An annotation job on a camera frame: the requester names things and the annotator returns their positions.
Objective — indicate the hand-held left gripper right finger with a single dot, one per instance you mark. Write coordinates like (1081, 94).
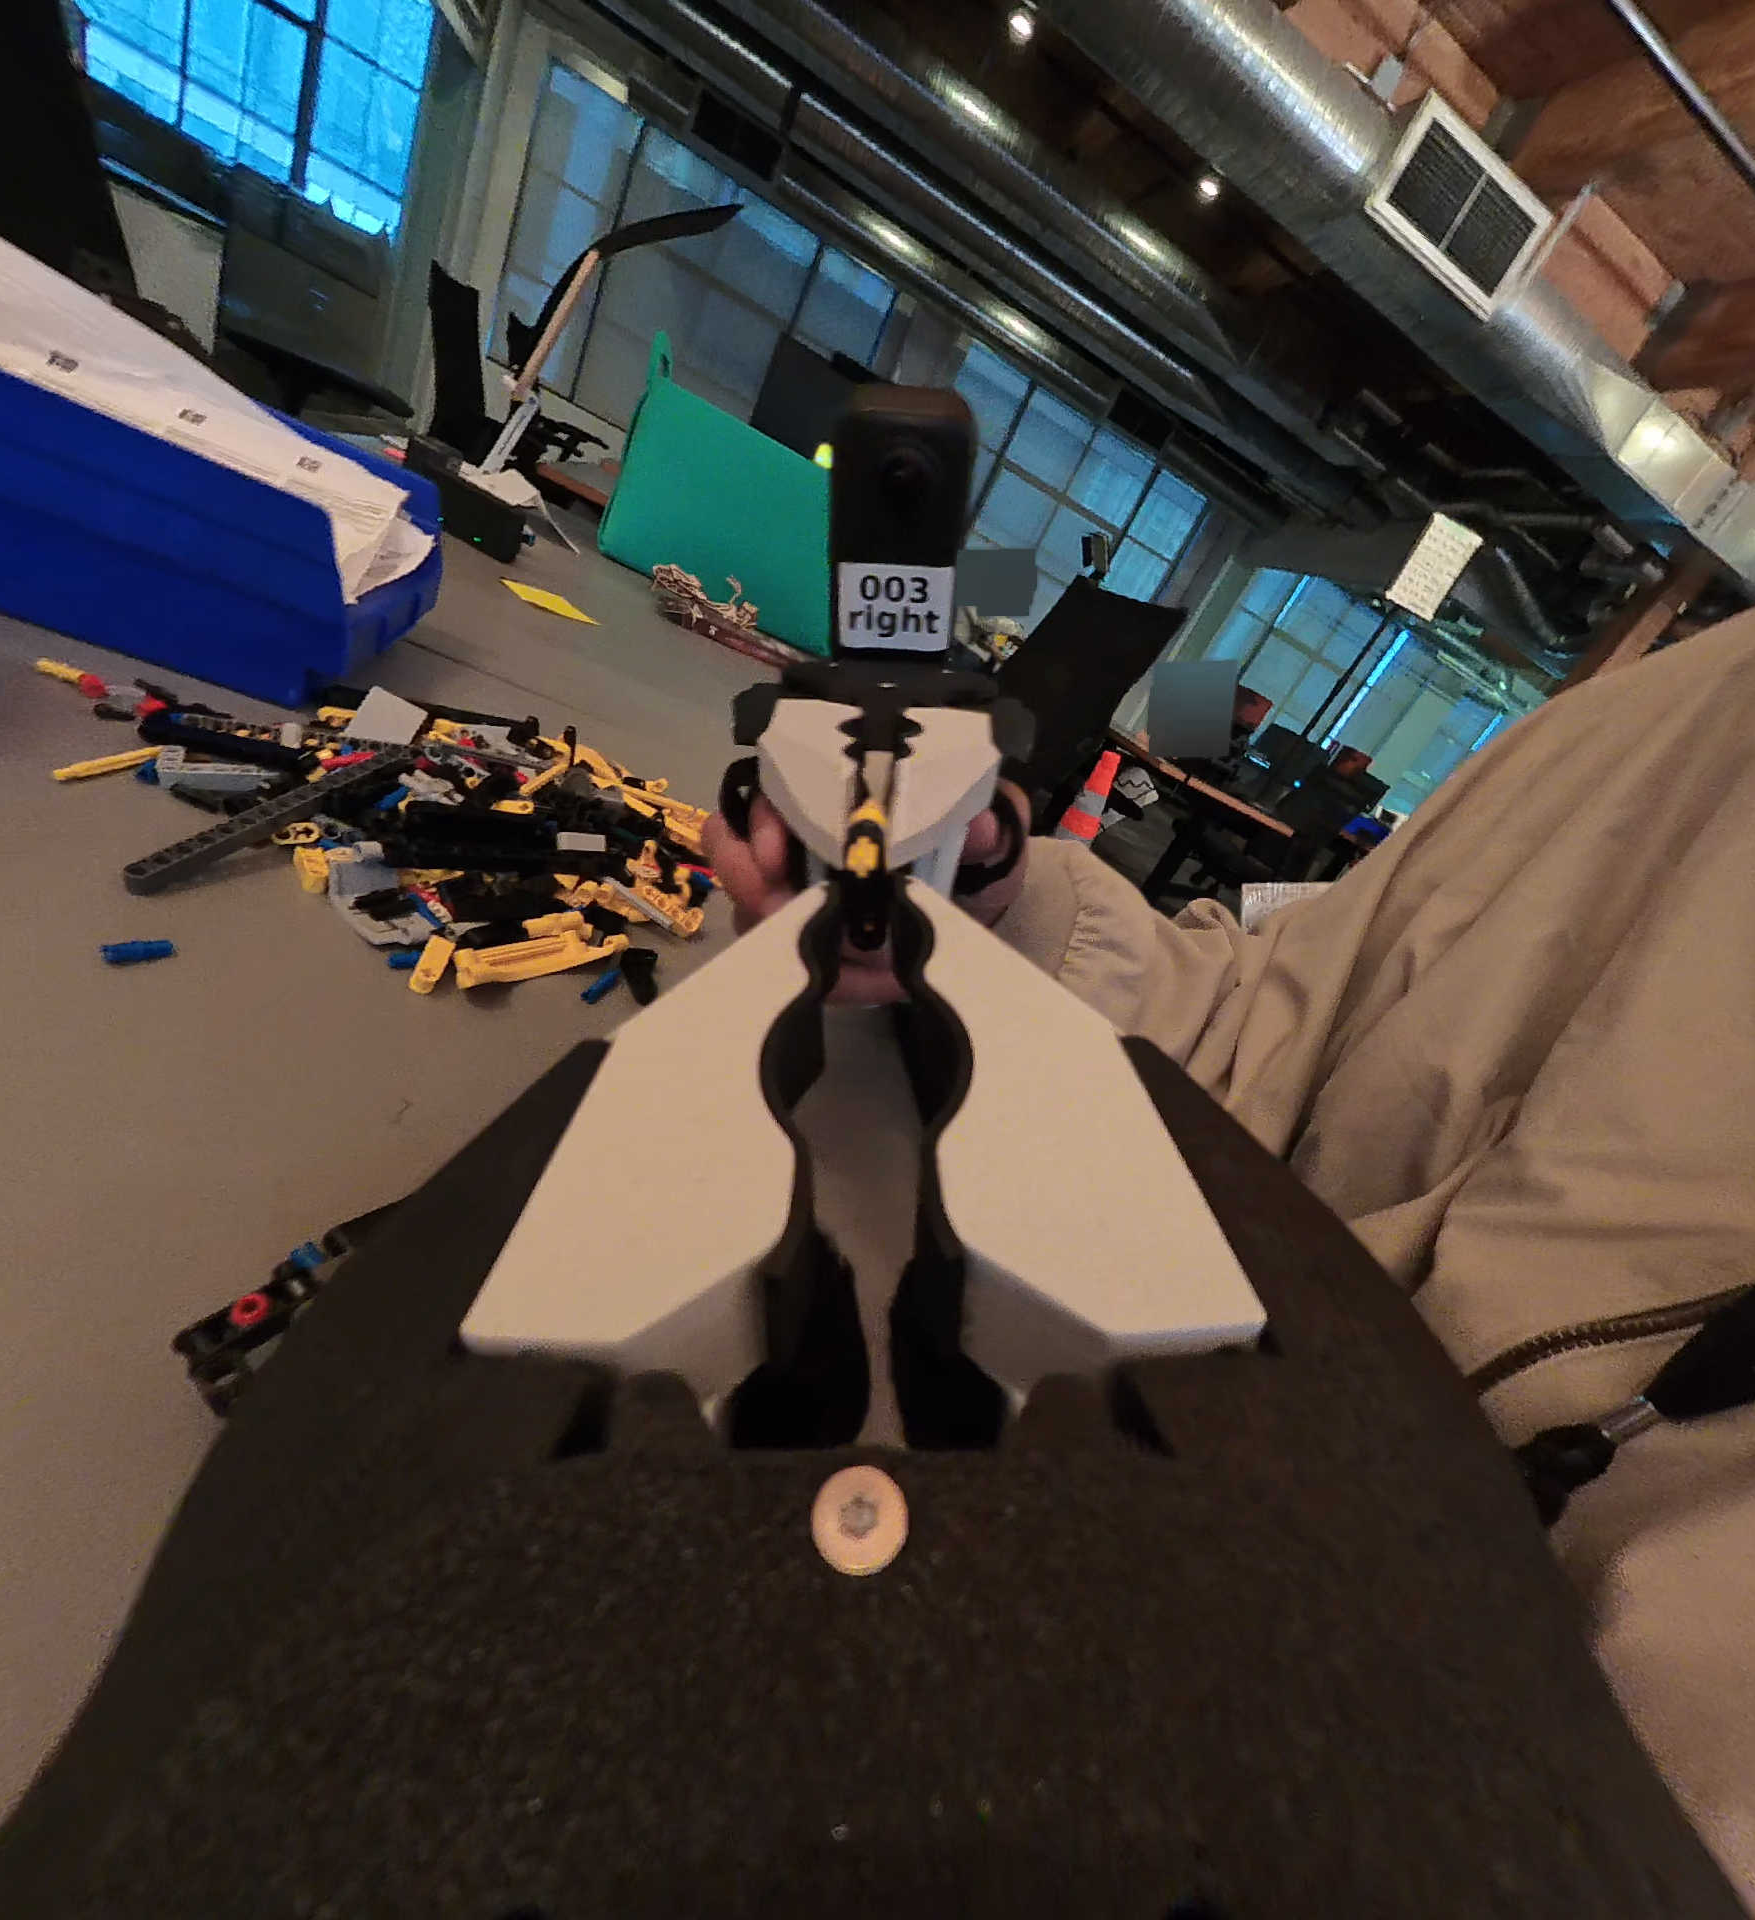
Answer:
(1103, 1201)

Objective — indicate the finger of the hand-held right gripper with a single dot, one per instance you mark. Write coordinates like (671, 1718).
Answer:
(953, 781)
(801, 781)

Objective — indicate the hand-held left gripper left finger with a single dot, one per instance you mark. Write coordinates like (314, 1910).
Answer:
(623, 1201)

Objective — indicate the small yellow black connector assembly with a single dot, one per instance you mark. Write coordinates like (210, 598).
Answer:
(866, 839)

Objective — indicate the pile of brick pieces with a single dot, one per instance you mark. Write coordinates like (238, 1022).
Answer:
(488, 839)

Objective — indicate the black grey brick chassis assembly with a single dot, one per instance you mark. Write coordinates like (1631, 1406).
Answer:
(263, 1305)

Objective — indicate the person's right forearm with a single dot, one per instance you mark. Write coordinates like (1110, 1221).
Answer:
(1208, 974)

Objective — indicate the person's right hand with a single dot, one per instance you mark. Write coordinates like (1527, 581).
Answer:
(757, 885)

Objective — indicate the orange traffic cone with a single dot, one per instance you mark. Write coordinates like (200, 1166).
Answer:
(1091, 810)

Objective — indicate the black monitor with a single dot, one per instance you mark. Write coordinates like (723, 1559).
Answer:
(796, 397)

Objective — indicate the teal green storage box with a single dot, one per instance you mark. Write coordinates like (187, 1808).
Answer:
(713, 510)

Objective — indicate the yellow flat sheet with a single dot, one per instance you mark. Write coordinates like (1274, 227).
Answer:
(547, 599)

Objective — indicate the wooden stick stand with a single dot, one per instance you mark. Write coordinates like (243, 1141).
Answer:
(562, 316)

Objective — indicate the black device with green light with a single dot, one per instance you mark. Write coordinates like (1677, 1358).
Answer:
(473, 510)

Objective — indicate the white sign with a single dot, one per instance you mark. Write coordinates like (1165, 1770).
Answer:
(1436, 565)

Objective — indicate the blue pin piece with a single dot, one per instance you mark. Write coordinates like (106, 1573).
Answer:
(138, 951)

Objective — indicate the white air vent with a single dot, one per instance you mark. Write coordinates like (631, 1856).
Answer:
(1464, 203)

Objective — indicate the blue bin with papers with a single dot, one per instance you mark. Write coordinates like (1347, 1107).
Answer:
(97, 345)

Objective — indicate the large black panel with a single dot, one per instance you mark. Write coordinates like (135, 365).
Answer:
(8, 136)

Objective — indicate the silver ventilation duct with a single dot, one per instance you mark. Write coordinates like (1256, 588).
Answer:
(1267, 106)

